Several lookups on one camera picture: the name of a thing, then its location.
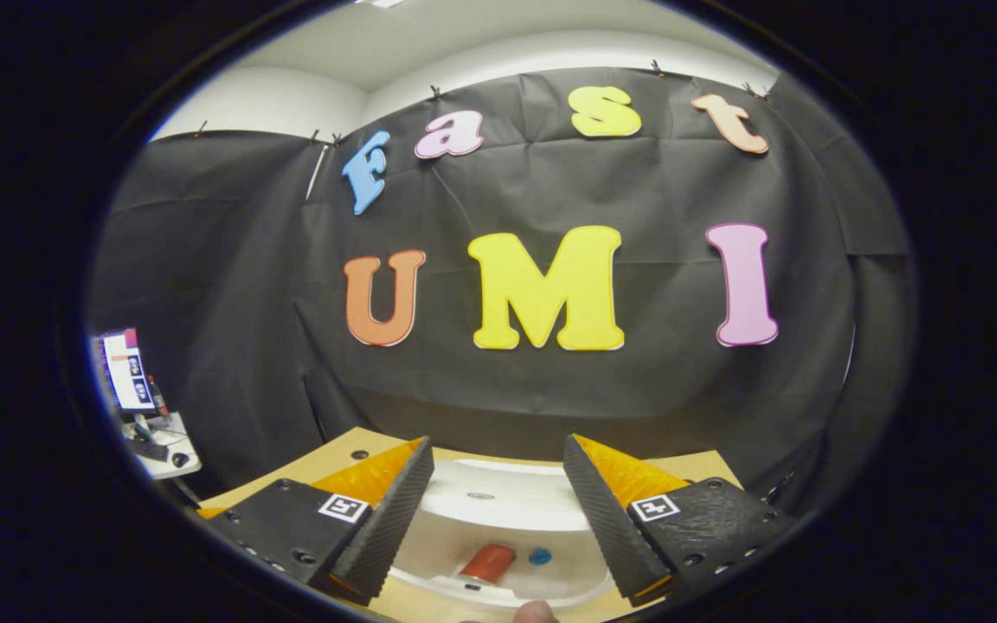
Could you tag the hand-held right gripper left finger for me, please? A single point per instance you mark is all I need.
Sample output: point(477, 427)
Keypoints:
point(390, 519)

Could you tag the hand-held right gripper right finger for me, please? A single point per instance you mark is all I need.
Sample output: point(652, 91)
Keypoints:
point(611, 519)

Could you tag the blue paper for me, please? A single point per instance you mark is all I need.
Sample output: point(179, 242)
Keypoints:
point(540, 556)

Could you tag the red pop can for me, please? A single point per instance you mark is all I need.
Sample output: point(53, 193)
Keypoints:
point(488, 562)

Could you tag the white desktop garbage bin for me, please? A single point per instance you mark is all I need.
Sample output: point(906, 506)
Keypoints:
point(498, 519)

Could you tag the wooden desktop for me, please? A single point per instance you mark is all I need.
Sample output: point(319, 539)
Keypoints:
point(351, 443)

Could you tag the black computer mouse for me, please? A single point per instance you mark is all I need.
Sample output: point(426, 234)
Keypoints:
point(179, 459)

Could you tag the white side table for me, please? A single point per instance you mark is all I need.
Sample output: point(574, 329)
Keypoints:
point(178, 446)

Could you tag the black keyboard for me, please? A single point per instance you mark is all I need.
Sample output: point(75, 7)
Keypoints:
point(151, 450)

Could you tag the small red bottle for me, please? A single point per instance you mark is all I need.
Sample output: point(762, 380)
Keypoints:
point(157, 396)

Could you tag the computer monitor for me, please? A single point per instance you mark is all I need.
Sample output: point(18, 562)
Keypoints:
point(128, 372)

